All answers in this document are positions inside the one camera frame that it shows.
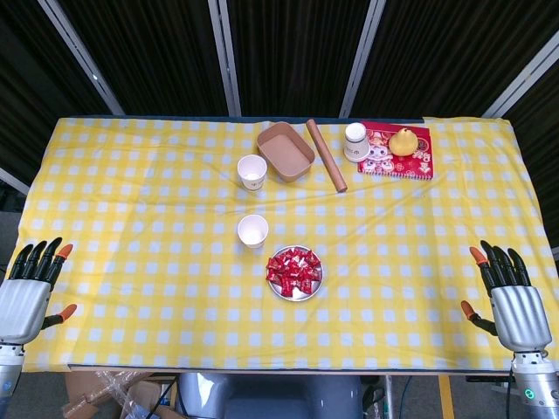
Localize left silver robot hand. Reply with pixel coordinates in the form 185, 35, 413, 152
0, 237, 78, 346

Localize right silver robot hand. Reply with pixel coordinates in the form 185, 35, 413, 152
460, 239, 554, 353

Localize red candies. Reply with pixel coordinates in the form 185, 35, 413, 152
266, 246, 323, 299

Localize round steel plate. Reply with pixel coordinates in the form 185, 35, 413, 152
266, 244, 325, 302

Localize upturned white paper cup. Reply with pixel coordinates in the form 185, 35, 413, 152
342, 122, 371, 163

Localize brown cardboard box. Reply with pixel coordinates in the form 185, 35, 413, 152
60, 370, 178, 419

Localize clear plastic wrap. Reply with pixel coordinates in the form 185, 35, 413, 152
91, 370, 154, 419

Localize yellow checkered tablecloth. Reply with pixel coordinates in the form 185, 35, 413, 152
8, 115, 559, 372

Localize red cartoon spiral notebook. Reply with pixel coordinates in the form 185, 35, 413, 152
357, 120, 436, 181

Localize yellow pear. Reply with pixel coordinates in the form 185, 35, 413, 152
388, 126, 416, 156

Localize wooden rolling pin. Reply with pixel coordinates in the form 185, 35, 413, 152
305, 119, 349, 192

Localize grey robot torso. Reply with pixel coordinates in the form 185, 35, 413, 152
176, 373, 363, 419

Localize brown paper food box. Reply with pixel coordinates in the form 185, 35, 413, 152
256, 121, 316, 183

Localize aluminium partition post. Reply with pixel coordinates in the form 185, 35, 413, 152
481, 38, 559, 119
0, 167, 31, 196
338, 0, 388, 118
37, 0, 127, 116
207, 0, 242, 117

